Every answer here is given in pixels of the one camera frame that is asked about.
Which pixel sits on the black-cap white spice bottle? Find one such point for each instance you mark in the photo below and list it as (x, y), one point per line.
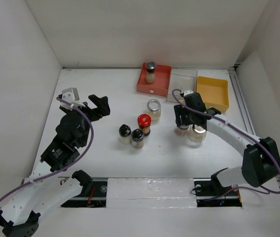
(125, 134)

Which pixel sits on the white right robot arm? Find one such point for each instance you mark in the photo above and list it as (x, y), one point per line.
(260, 168)

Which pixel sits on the open clear glass jar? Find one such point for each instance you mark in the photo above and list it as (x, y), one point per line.
(153, 109)

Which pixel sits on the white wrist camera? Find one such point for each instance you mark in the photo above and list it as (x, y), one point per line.
(70, 95)
(187, 92)

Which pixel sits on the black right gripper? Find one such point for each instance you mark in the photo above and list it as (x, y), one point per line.
(179, 109)

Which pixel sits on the yellow plastic bin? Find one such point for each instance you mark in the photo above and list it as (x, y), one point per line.
(214, 93)

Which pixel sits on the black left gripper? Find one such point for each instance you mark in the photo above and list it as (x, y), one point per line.
(102, 109)

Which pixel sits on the silver-cap white spice shaker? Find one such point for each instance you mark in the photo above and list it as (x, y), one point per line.
(150, 71)

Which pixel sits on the red plastic bin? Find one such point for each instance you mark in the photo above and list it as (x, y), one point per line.
(161, 85)

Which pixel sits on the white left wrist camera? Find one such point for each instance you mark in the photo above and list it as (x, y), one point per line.
(70, 95)

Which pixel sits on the silver-lid clear glass jar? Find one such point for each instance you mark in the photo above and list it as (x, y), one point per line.
(196, 135)

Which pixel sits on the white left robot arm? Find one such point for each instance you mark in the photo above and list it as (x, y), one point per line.
(22, 209)

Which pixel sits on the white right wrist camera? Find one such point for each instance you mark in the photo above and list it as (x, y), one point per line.
(187, 92)

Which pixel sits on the clear plastic bin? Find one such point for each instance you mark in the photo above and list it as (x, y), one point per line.
(183, 79)

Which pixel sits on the white-lid small brown jar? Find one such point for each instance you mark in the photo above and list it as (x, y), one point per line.
(181, 130)

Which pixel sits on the red-lid dark sauce jar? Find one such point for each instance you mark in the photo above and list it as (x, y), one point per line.
(144, 123)

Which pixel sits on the black-cap brown spice bottle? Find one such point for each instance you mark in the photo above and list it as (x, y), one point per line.
(137, 139)

